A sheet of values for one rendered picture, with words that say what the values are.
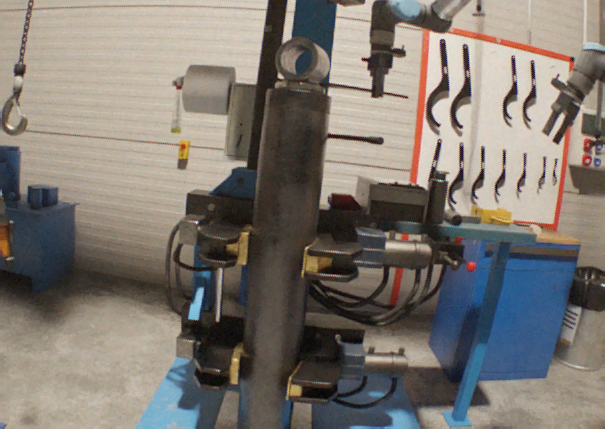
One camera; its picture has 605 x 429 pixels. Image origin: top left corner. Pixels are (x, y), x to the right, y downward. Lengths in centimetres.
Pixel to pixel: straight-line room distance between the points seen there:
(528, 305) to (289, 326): 169
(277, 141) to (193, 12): 248
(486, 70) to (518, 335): 211
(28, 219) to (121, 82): 137
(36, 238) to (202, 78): 181
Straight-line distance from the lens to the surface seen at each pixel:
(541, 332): 295
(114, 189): 383
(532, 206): 398
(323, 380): 156
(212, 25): 366
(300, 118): 138
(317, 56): 143
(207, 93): 232
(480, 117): 372
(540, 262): 275
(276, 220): 140
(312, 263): 138
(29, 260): 352
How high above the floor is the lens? 132
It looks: 5 degrees down
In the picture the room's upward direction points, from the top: 6 degrees clockwise
